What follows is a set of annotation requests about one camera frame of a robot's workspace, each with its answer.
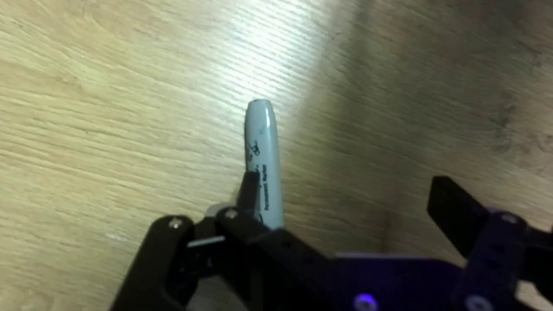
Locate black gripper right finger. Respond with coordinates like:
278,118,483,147
426,177,553,311

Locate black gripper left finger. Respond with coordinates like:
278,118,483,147
108,173,343,311

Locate green capped white marker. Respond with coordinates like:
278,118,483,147
243,99,283,228

